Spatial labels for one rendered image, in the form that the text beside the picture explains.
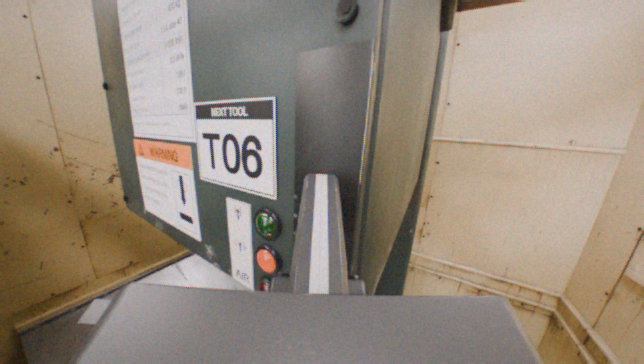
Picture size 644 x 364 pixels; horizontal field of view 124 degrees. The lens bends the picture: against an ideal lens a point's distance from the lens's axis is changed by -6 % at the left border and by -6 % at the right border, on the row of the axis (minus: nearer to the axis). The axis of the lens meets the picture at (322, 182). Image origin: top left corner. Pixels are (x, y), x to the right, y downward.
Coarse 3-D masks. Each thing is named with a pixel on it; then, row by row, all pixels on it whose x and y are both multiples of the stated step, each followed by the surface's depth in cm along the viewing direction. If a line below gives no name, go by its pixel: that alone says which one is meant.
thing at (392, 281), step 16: (448, 32) 59; (432, 96) 63; (432, 112) 64; (432, 128) 66; (416, 192) 72; (416, 208) 73; (416, 224) 75; (400, 240) 78; (400, 256) 79; (384, 272) 84; (400, 272) 80; (384, 288) 85; (400, 288) 82
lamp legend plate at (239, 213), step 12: (228, 204) 17; (240, 204) 16; (228, 216) 17; (240, 216) 16; (240, 228) 17; (240, 240) 17; (240, 252) 18; (252, 252) 17; (240, 264) 18; (252, 264) 17; (240, 276) 18; (252, 276) 17; (252, 288) 18
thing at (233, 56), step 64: (192, 0) 15; (256, 0) 12; (320, 0) 10; (384, 0) 9; (448, 0) 39; (192, 64) 16; (256, 64) 13; (384, 64) 10; (128, 128) 26; (384, 128) 11; (128, 192) 32; (384, 192) 14; (384, 256) 20
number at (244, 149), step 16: (224, 128) 15; (240, 128) 14; (256, 128) 14; (224, 144) 16; (240, 144) 15; (256, 144) 14; (224, 160) 16; (240, 160) 15; (256, 160) 14; (224, 176) 17; (240, 176) 15; (256, 176) 15
